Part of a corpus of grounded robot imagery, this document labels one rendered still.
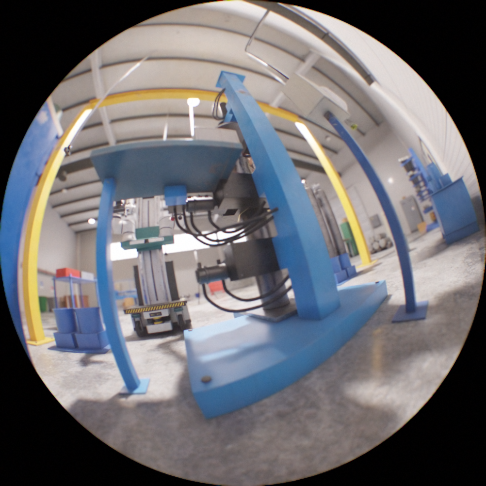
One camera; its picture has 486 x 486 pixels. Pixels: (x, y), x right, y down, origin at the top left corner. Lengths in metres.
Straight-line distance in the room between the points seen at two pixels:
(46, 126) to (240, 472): 0.96
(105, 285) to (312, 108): 1.35
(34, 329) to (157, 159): 2.15
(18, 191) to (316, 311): 1.13
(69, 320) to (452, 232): 4.02
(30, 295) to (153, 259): 1.72
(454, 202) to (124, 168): 2.96
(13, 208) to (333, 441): 0.85
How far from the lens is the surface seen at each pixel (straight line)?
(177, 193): 0.99
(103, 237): 0.80
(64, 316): 1.84
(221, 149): 0.84
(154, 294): 2.06
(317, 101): 1.07
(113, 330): 0.76
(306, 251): 0.77
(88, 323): 1.65
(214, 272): 0.95
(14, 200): 0.53
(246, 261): 0.85
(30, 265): 2.38
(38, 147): 0.63
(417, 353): 0.66
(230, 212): 1.29
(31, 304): 2.33
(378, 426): 0.47
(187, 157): 0.85
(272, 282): 1.15
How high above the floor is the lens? 0.40
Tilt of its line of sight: 13 degrees up
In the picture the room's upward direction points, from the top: 14 degrees counter-clockwise
